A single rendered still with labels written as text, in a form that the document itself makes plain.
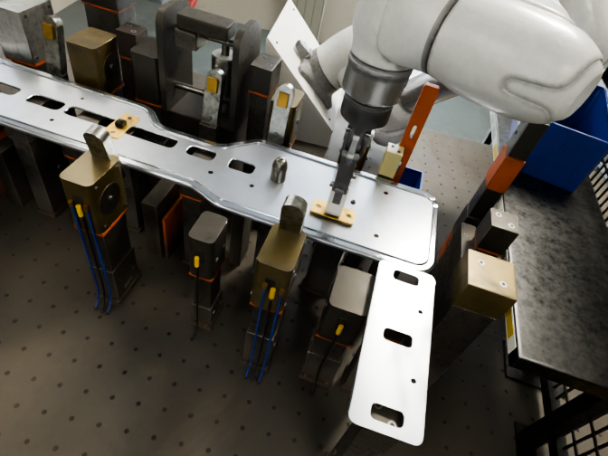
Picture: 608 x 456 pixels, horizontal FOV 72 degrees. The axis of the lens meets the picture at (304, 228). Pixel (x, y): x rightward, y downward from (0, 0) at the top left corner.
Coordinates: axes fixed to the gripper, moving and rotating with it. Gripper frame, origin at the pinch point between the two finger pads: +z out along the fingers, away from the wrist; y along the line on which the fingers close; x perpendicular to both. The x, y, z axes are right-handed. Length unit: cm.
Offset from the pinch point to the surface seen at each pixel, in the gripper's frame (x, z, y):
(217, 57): 34.4, -6.1, 24.3
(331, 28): 56, 90, 317
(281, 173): 11.7, 2.1, 3.7
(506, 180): -31.1, -2.0, 18.5
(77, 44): 63, -3, 16
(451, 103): -59, 105, 277
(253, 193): 15.3, 4.6, -1.5
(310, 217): 3.6, 4.6, -2.9
